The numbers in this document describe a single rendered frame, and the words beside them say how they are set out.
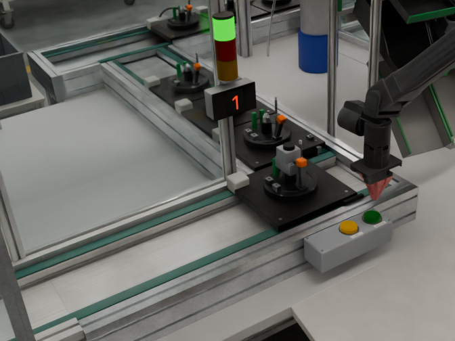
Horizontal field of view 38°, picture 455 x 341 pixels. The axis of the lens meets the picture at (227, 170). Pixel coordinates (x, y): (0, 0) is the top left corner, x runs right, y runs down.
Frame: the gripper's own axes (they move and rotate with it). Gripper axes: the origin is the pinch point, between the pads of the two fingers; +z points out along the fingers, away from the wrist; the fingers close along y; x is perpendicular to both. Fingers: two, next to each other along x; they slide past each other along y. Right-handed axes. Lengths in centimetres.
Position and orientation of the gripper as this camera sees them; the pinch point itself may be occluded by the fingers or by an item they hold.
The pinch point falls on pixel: (374, 196)
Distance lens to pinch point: 155.9
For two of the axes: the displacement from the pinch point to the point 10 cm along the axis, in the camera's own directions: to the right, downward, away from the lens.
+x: 5.1, 4.1, -7.5
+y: -8.5, 3.2, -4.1
